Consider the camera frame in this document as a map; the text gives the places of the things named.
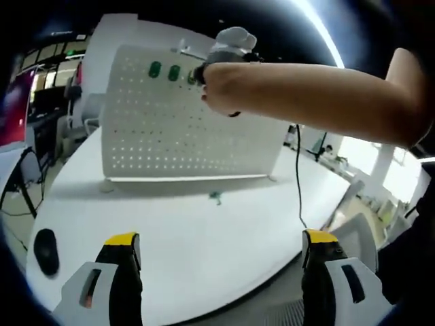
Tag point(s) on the black computer mouse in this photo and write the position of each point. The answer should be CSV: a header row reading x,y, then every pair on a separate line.
x,y
46,251

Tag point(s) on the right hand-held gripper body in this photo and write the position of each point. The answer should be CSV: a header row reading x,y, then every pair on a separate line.
x,y
231,45

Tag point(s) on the white perforated mounting plate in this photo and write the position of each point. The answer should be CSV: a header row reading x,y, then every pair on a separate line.
x,y
190,136

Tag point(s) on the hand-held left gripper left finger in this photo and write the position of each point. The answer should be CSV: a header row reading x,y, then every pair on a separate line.
x,y
102,288

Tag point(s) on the black tripod stand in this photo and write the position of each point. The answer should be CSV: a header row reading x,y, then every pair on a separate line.
x,y
320,144

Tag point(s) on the black computer monitor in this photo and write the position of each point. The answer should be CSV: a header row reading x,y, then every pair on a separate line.
x,y
51,102

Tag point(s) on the ceiling light strip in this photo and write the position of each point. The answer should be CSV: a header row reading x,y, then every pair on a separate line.
x,y
323,30

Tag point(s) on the green hook assembly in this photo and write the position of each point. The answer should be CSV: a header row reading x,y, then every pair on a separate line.
x,y
215,195
155,69
174,72
191,77

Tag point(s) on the person's right hand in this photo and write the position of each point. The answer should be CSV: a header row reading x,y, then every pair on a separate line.
x,y
226,88

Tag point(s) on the red and white box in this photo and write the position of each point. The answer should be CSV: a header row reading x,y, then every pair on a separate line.
x,y
15,112

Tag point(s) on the white office chair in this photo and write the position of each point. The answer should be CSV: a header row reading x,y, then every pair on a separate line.
x,y
95,108

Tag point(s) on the person's dark clothing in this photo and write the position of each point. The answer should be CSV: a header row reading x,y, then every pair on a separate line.
x,y
411,258

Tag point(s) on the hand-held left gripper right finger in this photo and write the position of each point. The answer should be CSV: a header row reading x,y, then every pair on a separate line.
x,y
326,288

